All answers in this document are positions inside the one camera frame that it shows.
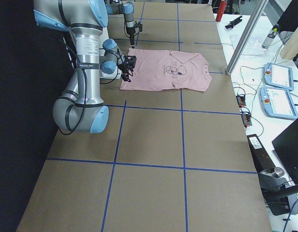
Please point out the silver metal cylinder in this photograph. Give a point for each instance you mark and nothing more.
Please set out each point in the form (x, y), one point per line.
(278, 172)

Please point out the teach pendant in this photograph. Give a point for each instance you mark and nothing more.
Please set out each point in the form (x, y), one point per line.
(277, 75)
(277, 103)

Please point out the orange connector block lower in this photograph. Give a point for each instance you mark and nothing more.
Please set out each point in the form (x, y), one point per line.
(246, 119)

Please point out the upper teach pendant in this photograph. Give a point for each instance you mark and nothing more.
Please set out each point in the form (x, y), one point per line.
(277, 75)

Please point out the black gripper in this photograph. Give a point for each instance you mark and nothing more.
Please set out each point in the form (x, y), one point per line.
(125, 68)
(130, 32)

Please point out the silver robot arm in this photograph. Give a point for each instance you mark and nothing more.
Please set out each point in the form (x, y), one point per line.
(118, 7)
(80, 107)

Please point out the lower teach pendant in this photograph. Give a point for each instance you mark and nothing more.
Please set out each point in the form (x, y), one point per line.
(277, 103)

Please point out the orange connector block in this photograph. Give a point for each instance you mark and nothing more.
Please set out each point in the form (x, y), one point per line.
(241, 101)
(246, 119)

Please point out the black monitor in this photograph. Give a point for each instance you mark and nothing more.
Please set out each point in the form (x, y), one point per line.
(286, 148)

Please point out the clear plastic bag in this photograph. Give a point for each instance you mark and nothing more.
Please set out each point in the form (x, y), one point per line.
(253, 46)

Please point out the black box with label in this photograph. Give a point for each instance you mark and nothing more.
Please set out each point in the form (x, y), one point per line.
(261, 158)

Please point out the black small tripod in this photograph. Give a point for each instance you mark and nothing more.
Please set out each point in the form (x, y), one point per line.
(233, 23)

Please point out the grey bottle with green cap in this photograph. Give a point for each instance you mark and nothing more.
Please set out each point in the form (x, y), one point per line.
(270, 37)

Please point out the orange connector block upper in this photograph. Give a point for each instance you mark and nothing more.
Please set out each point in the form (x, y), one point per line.
(241, 101)

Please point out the red bottle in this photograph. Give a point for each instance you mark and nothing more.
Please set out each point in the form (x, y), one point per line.
(221, 9)

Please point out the pink Snoopy t-shirt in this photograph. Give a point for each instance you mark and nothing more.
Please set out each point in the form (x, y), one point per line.
(157, 70)

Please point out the aluminium frame post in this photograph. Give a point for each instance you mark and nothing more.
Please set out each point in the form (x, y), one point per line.
(260, 6)

